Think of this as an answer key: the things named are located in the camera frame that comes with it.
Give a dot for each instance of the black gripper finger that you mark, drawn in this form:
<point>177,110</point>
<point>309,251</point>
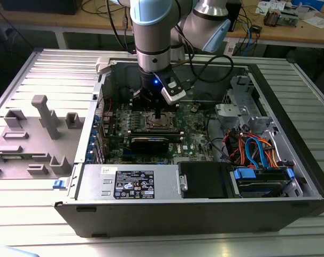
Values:
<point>156,113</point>
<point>159,113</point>

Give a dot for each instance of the silver CPU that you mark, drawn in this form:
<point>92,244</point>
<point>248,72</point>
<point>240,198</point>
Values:
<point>164,122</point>

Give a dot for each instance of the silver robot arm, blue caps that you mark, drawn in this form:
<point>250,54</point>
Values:
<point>151,34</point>

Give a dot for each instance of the black RAM slot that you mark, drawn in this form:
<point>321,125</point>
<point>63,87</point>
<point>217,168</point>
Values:
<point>175,136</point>
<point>170,108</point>

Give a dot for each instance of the CPU socket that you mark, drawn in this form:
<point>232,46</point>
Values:
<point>146,121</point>

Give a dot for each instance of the blue slot clip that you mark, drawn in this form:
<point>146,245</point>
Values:
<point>90,157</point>
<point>96,119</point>
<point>92,148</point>
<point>93,139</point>

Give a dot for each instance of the black drive bay cover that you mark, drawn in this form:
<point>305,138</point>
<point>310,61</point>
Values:
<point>204,179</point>

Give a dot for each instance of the black graphics card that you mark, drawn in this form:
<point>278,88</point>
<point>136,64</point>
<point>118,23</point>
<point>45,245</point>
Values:
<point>148,146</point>

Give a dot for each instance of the round coin battery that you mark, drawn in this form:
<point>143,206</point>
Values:
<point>194,108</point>

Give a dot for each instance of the green motherboard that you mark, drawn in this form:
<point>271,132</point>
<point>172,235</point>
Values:
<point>194,134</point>

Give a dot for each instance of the silver metal drive cage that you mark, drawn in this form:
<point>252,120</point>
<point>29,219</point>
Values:
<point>228,115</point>

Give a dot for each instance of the small white label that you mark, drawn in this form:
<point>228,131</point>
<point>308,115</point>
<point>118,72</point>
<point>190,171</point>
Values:
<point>230,49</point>

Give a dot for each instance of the silver power supply with label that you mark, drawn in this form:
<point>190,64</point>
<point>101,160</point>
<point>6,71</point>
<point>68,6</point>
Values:
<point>92,184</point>

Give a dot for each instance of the black open PC case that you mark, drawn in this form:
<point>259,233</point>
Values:
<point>178,219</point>

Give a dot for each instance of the black upright box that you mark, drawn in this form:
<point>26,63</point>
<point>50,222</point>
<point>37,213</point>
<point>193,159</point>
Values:
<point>235,16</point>

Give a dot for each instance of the small black box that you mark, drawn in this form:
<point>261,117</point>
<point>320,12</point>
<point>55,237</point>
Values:
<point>257,29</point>

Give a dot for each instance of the hard disk in blue carrier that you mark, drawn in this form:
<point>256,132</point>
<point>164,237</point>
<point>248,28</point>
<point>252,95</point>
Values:
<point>258,184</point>

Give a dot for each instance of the grey parts rack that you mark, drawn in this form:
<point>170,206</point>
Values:
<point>31,144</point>

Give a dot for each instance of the large black box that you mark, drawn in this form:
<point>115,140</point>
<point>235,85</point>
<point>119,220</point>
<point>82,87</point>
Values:
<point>39,6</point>

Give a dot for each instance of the brown heat sink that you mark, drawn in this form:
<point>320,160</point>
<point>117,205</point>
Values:
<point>271,18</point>

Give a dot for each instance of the white printed card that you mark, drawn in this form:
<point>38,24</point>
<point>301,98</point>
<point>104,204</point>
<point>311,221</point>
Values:
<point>269,6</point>

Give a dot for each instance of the wooden desk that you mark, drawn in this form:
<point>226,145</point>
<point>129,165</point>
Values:
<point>285,33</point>

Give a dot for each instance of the grey metal device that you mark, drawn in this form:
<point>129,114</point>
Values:
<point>287,18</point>

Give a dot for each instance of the blue box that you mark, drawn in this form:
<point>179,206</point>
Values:
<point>309,3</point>

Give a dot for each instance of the white paper sheet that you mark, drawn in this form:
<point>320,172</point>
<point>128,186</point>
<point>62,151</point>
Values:
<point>317,21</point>

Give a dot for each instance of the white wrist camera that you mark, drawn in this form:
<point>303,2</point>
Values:
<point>175,97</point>

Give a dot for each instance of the silver metal bracket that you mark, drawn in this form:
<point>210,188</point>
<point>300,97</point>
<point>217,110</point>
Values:
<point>183,184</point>

